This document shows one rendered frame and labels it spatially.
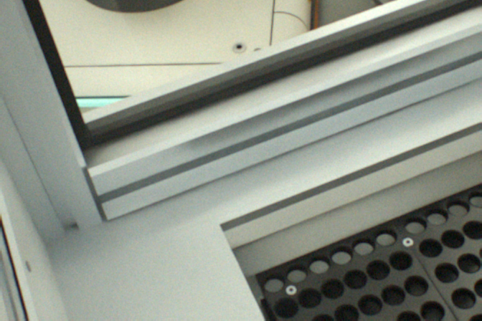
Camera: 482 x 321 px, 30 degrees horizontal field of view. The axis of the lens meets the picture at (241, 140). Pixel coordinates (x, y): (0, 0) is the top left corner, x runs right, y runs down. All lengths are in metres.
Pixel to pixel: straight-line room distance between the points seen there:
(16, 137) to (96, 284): 0.09
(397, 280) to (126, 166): 0.16
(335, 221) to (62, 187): 0.22
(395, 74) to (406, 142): 0.04
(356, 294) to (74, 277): 0.15
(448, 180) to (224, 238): 0.21
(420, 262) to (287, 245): 0.12
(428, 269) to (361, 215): 0.11
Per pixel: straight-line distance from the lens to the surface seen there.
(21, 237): 0.40
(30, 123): 0.44
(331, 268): 0.52
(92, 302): 0.48
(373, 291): 0.51
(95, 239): 0.50
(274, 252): 0.60
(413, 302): 0.51
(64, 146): 0.45
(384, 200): 0.63
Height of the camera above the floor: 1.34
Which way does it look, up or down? 50 degrees down
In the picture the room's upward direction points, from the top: 10 degrees counter-clockwise
